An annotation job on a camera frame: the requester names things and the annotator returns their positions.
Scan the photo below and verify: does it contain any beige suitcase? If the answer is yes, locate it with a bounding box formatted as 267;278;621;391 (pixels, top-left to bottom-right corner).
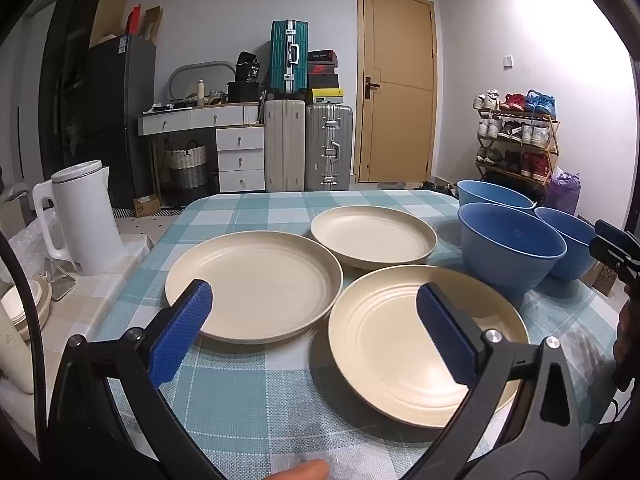
263;99;307;193

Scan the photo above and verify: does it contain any grey framed oval mirror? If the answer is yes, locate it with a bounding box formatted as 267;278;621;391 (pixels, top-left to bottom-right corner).
167;61;236;103

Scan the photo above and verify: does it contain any beige checked cloth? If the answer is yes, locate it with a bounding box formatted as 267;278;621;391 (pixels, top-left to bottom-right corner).
0;230;157;411

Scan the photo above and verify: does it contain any blue bowl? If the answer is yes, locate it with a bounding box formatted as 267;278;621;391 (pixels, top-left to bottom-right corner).
533;207;599;281
456;179;537;211
458;202;568;295

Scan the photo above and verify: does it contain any beige appliance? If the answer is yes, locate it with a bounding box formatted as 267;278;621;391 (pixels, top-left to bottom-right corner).
0;305;51;396

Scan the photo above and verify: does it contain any beige round plate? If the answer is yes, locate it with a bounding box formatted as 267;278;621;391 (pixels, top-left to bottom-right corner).
311;205;439;271
328;265;531;429
165;231;344;345

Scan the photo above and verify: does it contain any black cable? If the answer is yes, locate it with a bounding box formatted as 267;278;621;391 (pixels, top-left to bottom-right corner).
0;234;52;480

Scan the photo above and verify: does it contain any small cardboard box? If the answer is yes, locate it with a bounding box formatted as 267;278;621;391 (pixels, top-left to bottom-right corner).
132;195;161;219

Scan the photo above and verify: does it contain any woven laundry basket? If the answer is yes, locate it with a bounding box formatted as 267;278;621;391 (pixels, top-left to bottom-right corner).
166;142;209;206

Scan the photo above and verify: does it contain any flat cardboard sheet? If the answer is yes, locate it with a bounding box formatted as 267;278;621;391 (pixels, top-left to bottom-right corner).
89;0;131;47

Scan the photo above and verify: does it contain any white electric kettle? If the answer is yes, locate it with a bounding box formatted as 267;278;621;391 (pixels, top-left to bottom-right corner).
32;160;126;277

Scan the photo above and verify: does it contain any beige round container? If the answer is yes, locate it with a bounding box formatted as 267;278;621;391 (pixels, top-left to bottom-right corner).
0;277;54;342

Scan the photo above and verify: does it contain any person's right hand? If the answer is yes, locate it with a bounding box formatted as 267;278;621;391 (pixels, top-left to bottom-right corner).
614;282;640;367

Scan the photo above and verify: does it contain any clear plastic wrap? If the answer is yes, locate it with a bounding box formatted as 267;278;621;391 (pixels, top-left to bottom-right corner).
7;210;57;272

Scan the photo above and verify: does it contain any black storage box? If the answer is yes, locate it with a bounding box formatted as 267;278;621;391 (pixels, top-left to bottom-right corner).
227;81;266;104

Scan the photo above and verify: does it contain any pile of mixed sneakers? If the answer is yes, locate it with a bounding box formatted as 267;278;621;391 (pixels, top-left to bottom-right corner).
414;180;459;200

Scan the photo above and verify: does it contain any brown cardboard box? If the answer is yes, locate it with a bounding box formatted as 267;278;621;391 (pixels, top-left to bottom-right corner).
143;6;164;44

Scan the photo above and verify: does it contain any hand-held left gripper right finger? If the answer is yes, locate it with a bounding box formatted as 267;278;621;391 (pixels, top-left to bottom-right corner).
416;282;582;480

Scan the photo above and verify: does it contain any teal suitcase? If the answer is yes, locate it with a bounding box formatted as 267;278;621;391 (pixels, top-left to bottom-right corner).
268;20;310;96

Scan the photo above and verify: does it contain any person's left hand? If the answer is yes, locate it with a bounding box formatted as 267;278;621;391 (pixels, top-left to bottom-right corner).
267;460;332;480

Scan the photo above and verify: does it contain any wooden shoe rack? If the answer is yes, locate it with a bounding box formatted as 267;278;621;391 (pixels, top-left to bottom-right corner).
474;91;561;184

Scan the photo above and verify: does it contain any teal checked tablecloth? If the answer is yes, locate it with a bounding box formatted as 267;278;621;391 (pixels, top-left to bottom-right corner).
92;190;621;480

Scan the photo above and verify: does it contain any large printed cardboard box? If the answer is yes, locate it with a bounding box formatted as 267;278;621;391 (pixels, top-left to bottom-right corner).
591;260;621;297

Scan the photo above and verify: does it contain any black printed bag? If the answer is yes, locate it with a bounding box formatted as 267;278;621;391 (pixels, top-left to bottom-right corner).
235;51;259;84

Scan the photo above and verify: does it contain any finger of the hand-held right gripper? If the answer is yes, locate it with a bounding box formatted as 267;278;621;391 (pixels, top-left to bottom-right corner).
588;240;640;287
594;219;634;249

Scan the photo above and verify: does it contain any wooden door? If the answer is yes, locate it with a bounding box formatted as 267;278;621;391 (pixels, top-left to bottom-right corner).
355;0;439;185

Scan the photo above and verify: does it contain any clear phone stand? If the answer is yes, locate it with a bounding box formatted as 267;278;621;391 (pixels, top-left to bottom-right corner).
42;257;77;302

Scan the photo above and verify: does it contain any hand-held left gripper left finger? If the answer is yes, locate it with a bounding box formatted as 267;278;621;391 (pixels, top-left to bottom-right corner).
47;280;226;480

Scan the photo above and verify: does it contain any white dresser desk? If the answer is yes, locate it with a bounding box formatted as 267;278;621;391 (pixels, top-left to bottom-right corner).
137;102;266;194

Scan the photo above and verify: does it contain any purple plastic bag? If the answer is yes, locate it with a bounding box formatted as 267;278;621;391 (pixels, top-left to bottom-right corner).
547;172;582;216

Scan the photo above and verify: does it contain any silver suitcase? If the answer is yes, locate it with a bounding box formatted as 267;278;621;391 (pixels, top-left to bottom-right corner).
305;104;354;192

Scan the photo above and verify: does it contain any dark grey refrigerator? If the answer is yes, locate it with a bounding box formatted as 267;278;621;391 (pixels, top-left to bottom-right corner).
84;35;157;209

